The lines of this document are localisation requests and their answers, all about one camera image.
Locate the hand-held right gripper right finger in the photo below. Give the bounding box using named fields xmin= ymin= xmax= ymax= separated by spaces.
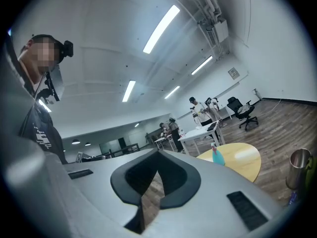
xmin=145 ymin=149 xmax=284 ymax=238

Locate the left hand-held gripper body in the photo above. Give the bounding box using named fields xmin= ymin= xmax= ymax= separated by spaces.
xmin=75 ymin=152 xmax=101 ymax=164

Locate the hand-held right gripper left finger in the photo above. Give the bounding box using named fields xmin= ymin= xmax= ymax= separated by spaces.
xmin=63 ymin=148 xmax=159 ymax=234

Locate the teal spray bottle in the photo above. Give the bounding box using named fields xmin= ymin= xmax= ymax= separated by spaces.
xmin=212 ymin=152 xmax=226 ymax=167

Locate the yellow round table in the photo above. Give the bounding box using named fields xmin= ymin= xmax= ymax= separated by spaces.
xmin=196 ymin=142 xmax=262 ymax=183

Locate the black stair railing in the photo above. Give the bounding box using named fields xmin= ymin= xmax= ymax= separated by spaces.
xmin=108 ymin=144 xmax=141 ymax=158

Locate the person's black shirt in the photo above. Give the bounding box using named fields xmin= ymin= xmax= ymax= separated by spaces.
xmin=18 ymin=65 xmax=69 ymax=165

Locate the white rectangular table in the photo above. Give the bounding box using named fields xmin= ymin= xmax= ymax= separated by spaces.
xmin=177 ymin=120 xmax=226 ymax=158

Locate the white folding table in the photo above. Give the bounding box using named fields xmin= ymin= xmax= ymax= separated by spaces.
xmin=154 ymin=135 xmax=174 ymax=151

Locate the white desk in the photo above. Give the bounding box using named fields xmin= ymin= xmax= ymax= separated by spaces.
xmin=219 ymin=107 xmax=233 ymax=120

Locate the dark chest-mounted plate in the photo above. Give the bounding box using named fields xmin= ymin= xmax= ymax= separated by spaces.
xmin=37 ymin=64 xmax=65 ymax=106

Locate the black office chair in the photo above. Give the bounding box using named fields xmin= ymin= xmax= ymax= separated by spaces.
xmin=226 ymin=96 xmax=259 ymax=131

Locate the blue packet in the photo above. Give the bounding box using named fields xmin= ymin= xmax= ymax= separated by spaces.
xmin=288 ymin=191 xmax=298 ymax=207

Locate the metal trash bin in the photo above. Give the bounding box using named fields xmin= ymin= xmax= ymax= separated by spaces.
xmin=286 ymin=148 xmax=313 ymax=190

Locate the green black backpack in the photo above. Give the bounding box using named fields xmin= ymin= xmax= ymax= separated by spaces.
xmin=301 ymin=155 xmax=316 ymax=198

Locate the person's head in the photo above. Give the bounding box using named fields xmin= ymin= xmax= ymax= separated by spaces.
xmin=17 ymin=34 xmax=62 ymax=75

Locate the white ceiling air conditioner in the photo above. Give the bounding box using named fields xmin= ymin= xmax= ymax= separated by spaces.
xmin=206 ymin=18 xmax=229 ymax=47

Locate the black head-mounted camera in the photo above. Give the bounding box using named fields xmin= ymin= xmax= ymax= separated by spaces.
xmin=60 ymin=40 xmax=74 ymax=58

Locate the grey wall electrical panel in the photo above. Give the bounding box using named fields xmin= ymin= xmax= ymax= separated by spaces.
xmin=227 ymin=67 xmax=242 ymax=80

